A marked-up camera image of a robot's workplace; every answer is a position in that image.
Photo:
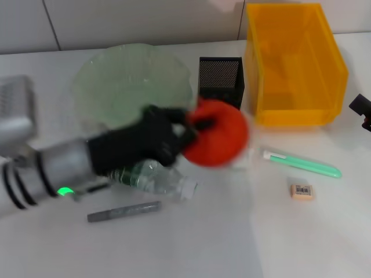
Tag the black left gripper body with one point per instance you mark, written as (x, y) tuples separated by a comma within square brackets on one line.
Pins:
[(130, 144)]

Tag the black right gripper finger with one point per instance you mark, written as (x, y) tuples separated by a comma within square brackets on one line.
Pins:
[(367, 123), (360, 104)]

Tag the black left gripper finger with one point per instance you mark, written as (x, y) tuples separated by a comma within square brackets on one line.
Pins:
[(203, 124), (175, 150)]

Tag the red-orange fruit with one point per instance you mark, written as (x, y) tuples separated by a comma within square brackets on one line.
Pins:
[(220, 139)]

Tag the clear green-label water bottle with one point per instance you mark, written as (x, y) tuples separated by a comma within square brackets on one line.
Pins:
[(156, 179)]

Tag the green pen with white tip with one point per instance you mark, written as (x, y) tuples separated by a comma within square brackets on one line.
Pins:
[(304, 166)]

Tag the beige eraser with barcode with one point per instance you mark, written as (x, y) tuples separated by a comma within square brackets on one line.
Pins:
[(302, 191)]

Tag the black mesh pen holder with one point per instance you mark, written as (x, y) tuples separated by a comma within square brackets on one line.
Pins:
[(221, 78)]

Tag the green glass fruit plate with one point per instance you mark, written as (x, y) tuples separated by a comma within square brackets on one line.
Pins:
[(121, 84)]

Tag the grey marker pen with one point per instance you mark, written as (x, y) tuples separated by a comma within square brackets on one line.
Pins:
[(124, 211)]

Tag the yellow plastic bin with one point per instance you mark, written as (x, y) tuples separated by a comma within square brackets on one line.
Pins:
[(292, 72)]

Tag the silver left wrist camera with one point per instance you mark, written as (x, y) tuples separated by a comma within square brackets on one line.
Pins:
[(16, 110)]

